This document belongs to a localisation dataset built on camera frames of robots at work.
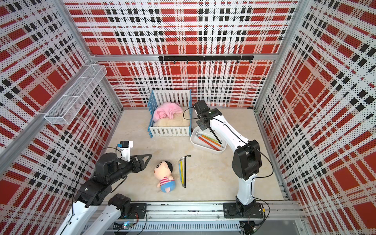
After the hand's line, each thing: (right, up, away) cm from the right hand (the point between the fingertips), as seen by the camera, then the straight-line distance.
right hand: (209, 120), depth 88 cm
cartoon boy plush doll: (-26, -28, -10) cm, 40 cm away
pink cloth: (-28, +7, +9) cm, 30 cm away
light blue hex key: (-18, -31, 0) cm, 36 cm away
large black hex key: (+1, -6, -1) cm, 6 cm away
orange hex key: (+2, -14, +13) cm, 19 cm away
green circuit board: (-42, -51, -19) cm, 68 cm away
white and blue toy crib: (-37, +18, +20) cm, 46 cm away
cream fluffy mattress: (-19, 0, +13) cm, 23 cm away
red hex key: (0, -15, +13) cm, 20 cm away
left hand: (-31, -18, -17) cm, 40 cm away
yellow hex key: (-17, -31, 0) cm, 35 cm away
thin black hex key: (-15, -30, 0) cm, 34 cm away
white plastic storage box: (-5, -16, +5) cm, 17 cm away
